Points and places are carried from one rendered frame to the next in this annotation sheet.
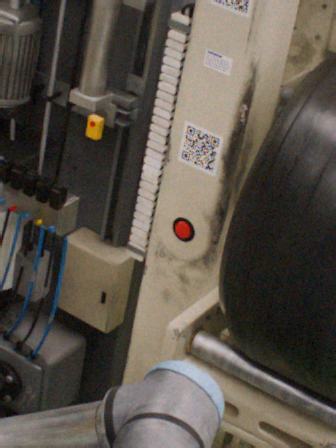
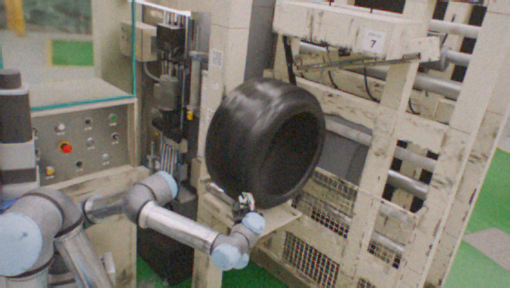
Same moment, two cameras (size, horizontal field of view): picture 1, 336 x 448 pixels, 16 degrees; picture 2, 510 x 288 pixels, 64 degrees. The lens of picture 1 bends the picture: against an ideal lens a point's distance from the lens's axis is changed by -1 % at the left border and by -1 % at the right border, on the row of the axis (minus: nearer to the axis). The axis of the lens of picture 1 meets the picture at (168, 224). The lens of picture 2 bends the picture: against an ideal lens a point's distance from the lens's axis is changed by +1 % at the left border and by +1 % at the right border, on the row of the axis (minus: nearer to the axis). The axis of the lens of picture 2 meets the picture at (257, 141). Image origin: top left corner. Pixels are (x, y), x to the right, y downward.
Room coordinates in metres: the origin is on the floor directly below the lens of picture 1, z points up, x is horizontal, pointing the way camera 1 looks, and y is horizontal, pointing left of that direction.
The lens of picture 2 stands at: (0.04, -0.71, 1.90)
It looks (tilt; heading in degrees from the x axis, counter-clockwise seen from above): 23 degrees down; 14
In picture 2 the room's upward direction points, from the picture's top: 7 degrees clockwise
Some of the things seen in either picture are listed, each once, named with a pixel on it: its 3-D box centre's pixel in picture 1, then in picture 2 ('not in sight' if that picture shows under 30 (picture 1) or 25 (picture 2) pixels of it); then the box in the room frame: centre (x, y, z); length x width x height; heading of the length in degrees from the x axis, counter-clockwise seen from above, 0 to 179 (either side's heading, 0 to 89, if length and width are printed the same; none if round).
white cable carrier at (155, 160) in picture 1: (166, 139); (206, 117); (1.85, 0.03, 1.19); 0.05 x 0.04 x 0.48; 153
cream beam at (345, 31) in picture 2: not in sight; (341, 27); (1.94, -0.54, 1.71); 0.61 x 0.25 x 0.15; 63
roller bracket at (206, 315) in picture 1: (227, 304); (229, 177); (1.82, -0.14, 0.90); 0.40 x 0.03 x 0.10; 153
